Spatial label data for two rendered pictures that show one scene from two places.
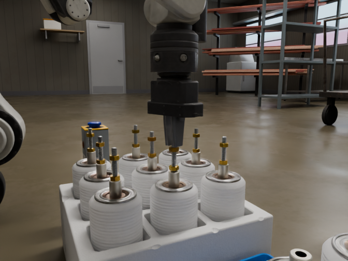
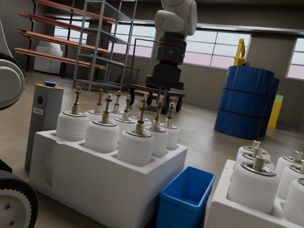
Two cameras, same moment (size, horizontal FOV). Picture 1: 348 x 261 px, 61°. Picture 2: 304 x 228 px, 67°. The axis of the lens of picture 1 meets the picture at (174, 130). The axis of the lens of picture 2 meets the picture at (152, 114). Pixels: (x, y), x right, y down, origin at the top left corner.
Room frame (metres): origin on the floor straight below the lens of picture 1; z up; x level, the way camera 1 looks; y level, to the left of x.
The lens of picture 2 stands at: (0.02, 0.50, 0.39)
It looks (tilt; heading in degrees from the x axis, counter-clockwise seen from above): 7 degrees down; 319
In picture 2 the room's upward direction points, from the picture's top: 11 degrees clockwise
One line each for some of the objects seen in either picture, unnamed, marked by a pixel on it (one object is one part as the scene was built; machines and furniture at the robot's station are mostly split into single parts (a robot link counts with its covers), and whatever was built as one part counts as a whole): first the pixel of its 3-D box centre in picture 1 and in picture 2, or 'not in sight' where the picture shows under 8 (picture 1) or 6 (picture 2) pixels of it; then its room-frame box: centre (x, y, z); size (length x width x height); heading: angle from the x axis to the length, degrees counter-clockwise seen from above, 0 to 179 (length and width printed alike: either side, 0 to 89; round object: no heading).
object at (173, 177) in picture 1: (173, 178); (155, 125); (0.56, 0.00, 0.26); 0.02 x 0.02 x 0.03
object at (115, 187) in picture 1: (115, 188); (139, 129); (0.51, 0.11, 0.26); 0.02 x 0.02 x 0.03
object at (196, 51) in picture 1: (173, 82); (167, 68); (0.56, 0.00, 0.45); 0.13 x 0.10 x 0.12; 48
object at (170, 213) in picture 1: (173, 227); (149, 155); (0.56, 0.00, 0.16); 0.10 x 0.10 x 0.18
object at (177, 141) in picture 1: (179, 130); (166, 96); (0.55, -0.01, 0.36); 0.03 x 0.02 x 0.06; 138
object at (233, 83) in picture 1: (241, 70); (49, 55); (10.02, -2.24, 0.74); 0.83 x 0.68 x 1.48; 23
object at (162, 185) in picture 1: (173, 185); (155, 129); (0.56, 0.00, 0.25); 0.08 x 0.08 x 0.01
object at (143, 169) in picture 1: (151, 169); (124, 120); (0.67, 0.05, 0.25); 0.08 x 0.08 x 0.01
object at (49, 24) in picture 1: (52, 25); not in sight; (8.42, 3.31, 1.90); 0.46 x 0.39 x 0.25; 113
